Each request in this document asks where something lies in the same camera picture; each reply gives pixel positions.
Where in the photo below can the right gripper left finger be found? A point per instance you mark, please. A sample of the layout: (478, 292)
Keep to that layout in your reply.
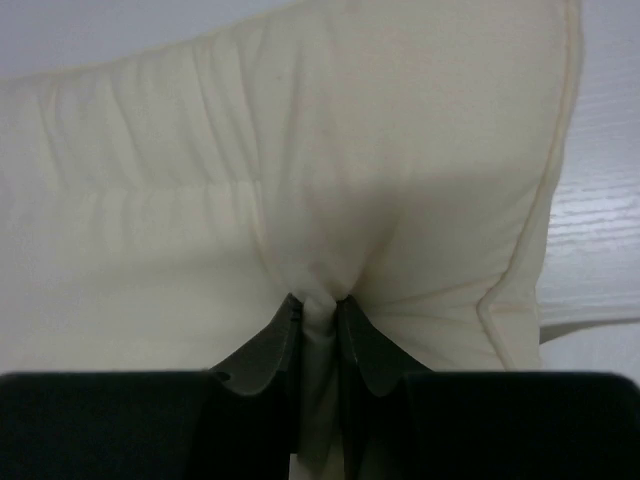
(270, 359)

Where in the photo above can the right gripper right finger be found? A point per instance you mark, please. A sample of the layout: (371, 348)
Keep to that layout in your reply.
(379, 361)

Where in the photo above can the cream white pillow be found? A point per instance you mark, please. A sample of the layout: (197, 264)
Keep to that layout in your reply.
(157, 210)

